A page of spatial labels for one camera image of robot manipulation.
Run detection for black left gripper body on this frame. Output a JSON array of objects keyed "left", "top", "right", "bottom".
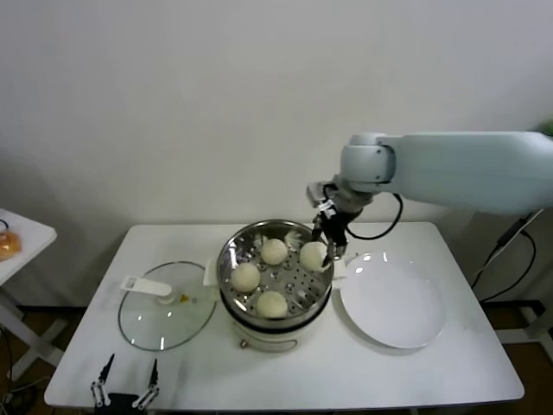
[{"left": 105, "top": 393, "right": 139, "bottom": 415}]

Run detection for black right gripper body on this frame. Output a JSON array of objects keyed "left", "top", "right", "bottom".
[{"left": 318, "top": 175, "right": 375, "bottom": 248}]

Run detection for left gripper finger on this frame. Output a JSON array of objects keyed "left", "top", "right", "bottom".
[
  {"left": 89, "top": 353, "right": 117, "bottom": 407},
  {"left": 131, "top": 358, "right": 162, "bottom": 410}
]

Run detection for white steamed baozi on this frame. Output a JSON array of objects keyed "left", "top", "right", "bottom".
[
  {"left": 231, "top": 263, "right": 262, "bottom": 293},
  {"left": 256, "top": 290, "right": 289, "bottom": 320},
  {"left": 260, "top": 239, "right": 288, "bottom": 265},
  {"left": 299, "top": 241, "right": 327, "bottom": 273}
]

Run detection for stainless perforated steamer basket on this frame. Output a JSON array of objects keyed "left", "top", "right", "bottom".
[{"left": 214, "top": 219, "right": 336, "bottom": 323}]

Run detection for steel steamer pot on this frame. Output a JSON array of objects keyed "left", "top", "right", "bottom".
[{"left": 202, "top": 252, "right": 349, "bottom": 354}]

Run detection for white round plate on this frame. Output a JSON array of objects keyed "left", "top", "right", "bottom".
[{"left": 339, "top": 252, "right": 446, "bottom": 349}]

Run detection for white side table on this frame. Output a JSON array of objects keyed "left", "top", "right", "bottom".
[{"left": 0, "top": 208, "right": 66, "bottom": 384}]

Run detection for orange packaged food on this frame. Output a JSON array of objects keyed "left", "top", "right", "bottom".
[{"left": 0, "top": 230, "right": 22, "bottom": 263}]

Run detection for black power adapter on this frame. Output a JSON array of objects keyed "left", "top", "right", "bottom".
[{"left": 495, "top": 219, "right": 526, "bottom": 248}]

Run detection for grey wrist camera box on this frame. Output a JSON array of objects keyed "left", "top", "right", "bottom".
[{"left": 306, "top": 182, "right": 327, "bottom": 207}]

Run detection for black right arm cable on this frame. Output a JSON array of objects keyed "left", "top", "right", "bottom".
[{"left": 345, "top": 193, "right": 404, "bottom": 239}]

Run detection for glass lid with white handle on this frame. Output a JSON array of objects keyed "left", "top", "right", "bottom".
[{"left": 117, "top": 260, "right": 218, "bottom": 352}]

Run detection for white floor cable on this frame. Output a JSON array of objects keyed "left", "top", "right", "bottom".
[{"left": 8, "top": 378, "right": 44, "bottom": 395}]

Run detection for thin white cord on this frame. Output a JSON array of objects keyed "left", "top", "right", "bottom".
[{"left": 516, "top": 210, "right": 541, "bottom": 230}]

